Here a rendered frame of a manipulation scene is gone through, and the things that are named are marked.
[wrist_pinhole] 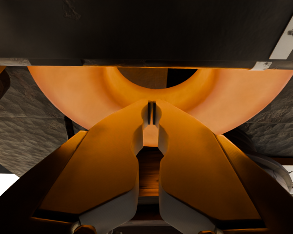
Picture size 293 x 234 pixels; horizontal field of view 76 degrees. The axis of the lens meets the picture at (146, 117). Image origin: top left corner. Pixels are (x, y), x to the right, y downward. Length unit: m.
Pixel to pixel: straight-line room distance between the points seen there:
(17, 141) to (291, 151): 0.61
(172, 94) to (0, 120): 0.38
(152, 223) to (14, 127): 0.34
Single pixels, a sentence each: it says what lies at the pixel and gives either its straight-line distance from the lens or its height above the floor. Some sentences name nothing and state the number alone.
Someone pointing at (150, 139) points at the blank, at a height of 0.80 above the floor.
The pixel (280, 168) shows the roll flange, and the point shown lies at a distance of 0.36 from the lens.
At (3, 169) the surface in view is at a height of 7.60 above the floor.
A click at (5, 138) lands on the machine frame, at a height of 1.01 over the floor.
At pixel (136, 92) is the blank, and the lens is 0.15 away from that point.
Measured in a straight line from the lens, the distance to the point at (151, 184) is 0.24.
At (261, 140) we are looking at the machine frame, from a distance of 0.45.
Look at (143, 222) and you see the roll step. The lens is 0.27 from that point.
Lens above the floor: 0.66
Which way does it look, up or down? 50 degrees up
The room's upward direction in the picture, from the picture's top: 179 degrees clockwise
